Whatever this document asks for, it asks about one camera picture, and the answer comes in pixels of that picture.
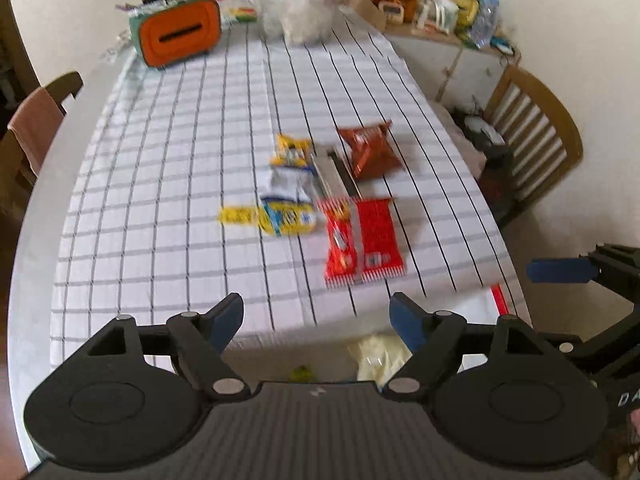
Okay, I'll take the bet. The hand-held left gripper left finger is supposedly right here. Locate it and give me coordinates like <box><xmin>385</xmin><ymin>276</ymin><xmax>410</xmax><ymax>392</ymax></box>
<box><xmin>87</xmin><ymin>292</ymin><xmax>251</xmax><ymax>403</ymax></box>

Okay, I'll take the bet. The orange teal tissue box organizer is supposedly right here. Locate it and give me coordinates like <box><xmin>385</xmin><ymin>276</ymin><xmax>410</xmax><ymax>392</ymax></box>
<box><xmin>129</xmin><ymin>0</ymin><xmax>222</xmax><ymax>70</ymax></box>

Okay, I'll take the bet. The white black checkered tablecloth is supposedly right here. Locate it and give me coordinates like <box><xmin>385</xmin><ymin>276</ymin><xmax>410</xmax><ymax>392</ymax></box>
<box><xmin>50</xmin><ymin>0</ymin><xmax>526</xmax><ymax>361</ymax></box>

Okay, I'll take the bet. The silver black snack packet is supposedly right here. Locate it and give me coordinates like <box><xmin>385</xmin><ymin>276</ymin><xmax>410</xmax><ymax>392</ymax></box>
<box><xmin>310</xmin><ymin>145</ymin><xmax>363</xmax><ymax>201</ymax></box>

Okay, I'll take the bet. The pale yellow packet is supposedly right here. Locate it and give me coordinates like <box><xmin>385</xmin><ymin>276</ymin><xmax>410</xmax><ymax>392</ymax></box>
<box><xmin>345</xmin><ymin>335</ymin><xmax>416</xmax><ymax>386</ymax></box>

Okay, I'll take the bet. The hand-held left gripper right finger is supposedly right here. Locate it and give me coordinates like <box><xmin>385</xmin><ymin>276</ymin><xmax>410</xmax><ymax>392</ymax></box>
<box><xmin>383</xmin><ymin>291</ymin><xmax>543</xmax><ymax>403</ymax></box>

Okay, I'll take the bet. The white cabinet with wooden top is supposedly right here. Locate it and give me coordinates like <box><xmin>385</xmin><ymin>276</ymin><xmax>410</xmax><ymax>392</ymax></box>
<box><xmin>385</xmin><ymin>25</ymin><xmax>521</xmax><ymax>106</ymax></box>

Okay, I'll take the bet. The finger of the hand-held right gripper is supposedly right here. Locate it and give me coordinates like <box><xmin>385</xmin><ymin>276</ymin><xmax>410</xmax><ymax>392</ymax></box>
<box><xmin>527</xmin><ymin>244</ymin><xmax>640</xmax><ymax>306</ymax></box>
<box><xmin>537</xmin><ymin>305</ymin><xmax>640</xmax><ymax>381</ymax></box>

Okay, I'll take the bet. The yellow tissue box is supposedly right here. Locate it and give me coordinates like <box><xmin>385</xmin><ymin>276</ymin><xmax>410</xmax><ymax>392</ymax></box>
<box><xmin>445</xmin><ymin>0</ymin><xmax>481</xmax><ymax>28</ymax></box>

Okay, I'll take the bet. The clear plastic water bottle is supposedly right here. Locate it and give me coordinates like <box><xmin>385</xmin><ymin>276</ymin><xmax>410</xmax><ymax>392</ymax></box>
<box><xmin>470</xmin><ymin>0</ymin><xmax>501</xmax><ymax>50</ymax></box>

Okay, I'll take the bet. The pink cloth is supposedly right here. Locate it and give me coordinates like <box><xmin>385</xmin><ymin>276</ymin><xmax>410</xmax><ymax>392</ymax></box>
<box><xmin>7</xmin><ymin>87</ymin><xmax>66</xmax><ymax>176</ymax></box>

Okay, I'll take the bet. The small yellow cartoon packet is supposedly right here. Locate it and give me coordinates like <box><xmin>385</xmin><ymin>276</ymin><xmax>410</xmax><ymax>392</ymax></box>
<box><xmin>270</xmin><ymin>134</ymin><xmax>313</xmax><ymax>168</ymax></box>

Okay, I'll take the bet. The light wooden slatted chair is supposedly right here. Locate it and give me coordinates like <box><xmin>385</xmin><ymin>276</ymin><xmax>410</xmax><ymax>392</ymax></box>
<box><xmin>480</xmin><ymin>65</ymin><xmax>584</xmax><ymax>226</ymax></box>

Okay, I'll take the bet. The dark brown wooden chair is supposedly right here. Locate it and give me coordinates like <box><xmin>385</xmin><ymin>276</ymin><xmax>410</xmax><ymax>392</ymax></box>
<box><xmin>0</xmin><ymin>71</ymin><xmax>85</xmax><ymax>221</ymax></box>

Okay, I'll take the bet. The white red-edged cardboard box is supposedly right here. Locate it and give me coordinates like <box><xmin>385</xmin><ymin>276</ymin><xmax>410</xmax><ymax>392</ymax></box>
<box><xmin>150</xmin><ymin>285</ymin><xmax>521</xmax><ymax>388</ymax></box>

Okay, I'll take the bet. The clear plastic bag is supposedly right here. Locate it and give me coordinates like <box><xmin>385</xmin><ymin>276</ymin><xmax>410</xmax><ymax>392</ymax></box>
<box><xmin>250</xmin><ymin>0</ymin><xmax>351</xmax><ymax>46</ymax></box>

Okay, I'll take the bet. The long yellow candy strip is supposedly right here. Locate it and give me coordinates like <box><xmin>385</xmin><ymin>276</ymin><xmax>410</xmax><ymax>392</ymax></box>
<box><xmin>218</xmin><ymin>205</ymin><xmax>266</xmax><ymax>228</ymax></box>

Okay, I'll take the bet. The white kitchen timer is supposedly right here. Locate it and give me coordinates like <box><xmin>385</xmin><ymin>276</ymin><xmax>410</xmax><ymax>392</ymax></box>
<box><xmin>378</xmin><ymin>1</ymin><xmax>405</xmax><ymax>24</ymax></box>

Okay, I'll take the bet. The yellow blue cartoon packet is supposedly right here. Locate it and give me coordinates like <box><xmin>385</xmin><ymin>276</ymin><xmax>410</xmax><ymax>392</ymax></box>
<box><xmin>259</xmin><ymin>202</ymin><xmax>317</xmax><ymax>236</ymax></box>

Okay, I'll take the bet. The green yellow paper pack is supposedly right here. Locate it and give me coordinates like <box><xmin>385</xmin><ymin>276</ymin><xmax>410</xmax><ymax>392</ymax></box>
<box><xmin>220</xmin><ymin>0</ymin><xmax>258</xmax><ymax>26</ymax></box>

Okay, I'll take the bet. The white blue snack packet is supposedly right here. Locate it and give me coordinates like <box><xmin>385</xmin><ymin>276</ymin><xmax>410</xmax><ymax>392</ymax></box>
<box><xmin>260</xmin><ymin>166</ymin><xmax>318</xmax><ymax>206</ymax></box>

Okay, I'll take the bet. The brown chip bag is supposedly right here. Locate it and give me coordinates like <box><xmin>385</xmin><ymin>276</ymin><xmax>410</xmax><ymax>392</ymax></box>
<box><xmin>336</xmin><ymin>121</ymin><xmax>405</xmax><ymax>181</ymax></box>

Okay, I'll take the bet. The black bag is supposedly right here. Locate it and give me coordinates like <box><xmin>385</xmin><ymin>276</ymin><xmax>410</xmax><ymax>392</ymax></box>
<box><xmin>452</xmin><ymin>105</ymin><xmax>513</xmax><ymax>196</ymax></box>

